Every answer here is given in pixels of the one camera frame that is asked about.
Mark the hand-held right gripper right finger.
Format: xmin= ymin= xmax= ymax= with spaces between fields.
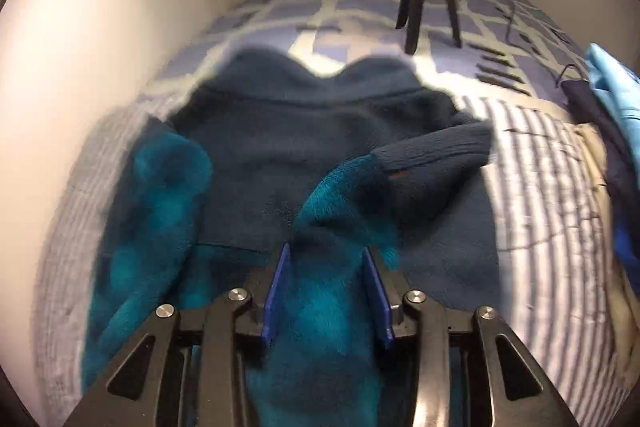
xmin=361 ymin=246 xmax=581 ymax=427

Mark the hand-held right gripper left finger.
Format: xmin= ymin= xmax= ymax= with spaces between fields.
xmin=62 ymin=242 xmax=292 ymax=427

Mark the teal plaid fleece jacket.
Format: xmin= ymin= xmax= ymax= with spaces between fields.
xmin=82 ymin=47 xmax=503 ymax=427

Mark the bright blue folded garment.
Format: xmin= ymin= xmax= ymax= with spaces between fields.
xmin=612 ymin=222 xmax=640 ymax=295

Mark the beige folded garment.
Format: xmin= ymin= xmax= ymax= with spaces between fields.
xmin=575 ymin=122 xmax=640 ymax=383

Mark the blue white patterned bedsheet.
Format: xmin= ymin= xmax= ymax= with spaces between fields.
xmin=150 ymin=0 xmax=593 ymax=118

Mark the black ring light cable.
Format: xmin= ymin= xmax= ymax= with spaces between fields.
xmin=497 ymin=0 xmax=588 ymax=88

